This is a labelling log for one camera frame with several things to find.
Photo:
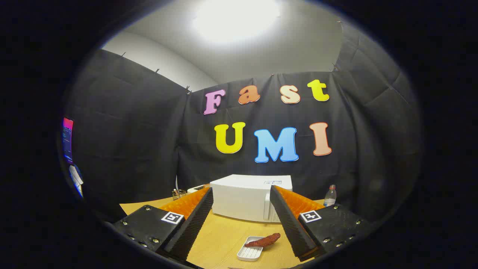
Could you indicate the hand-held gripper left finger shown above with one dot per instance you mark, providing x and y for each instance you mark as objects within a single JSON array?
[{"x": 194, "y": 228}]

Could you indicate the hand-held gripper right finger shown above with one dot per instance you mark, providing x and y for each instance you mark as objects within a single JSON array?
[{"x": 289, "y": 224}]

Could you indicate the red-brown meat piece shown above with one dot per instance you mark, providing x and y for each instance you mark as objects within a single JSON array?
[{"x": 263, "y": 241}]

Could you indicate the white toaster oven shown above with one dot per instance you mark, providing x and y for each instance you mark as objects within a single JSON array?
[{"x": 239, "y": 198}]

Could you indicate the white bread toaster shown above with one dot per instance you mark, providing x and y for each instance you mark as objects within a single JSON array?
[{"x": 194, "y": 189}]

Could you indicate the clear red-label water bottle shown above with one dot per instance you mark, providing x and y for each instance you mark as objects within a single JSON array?
[{"x": 330, "y": 196}]

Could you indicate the small white ribbed tray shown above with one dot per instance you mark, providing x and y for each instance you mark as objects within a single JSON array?
[{"x": 249, "y": 254}]

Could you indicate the white paper sheet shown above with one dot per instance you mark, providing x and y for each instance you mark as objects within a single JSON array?
[{"x": 75, "y": 177}]

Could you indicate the computer monitor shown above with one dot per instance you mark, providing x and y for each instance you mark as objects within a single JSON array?
[{"x": 68, "y": 142}]

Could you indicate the ceiling light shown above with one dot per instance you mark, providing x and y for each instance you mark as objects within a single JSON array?
[{"x": 235, "y": 18}]

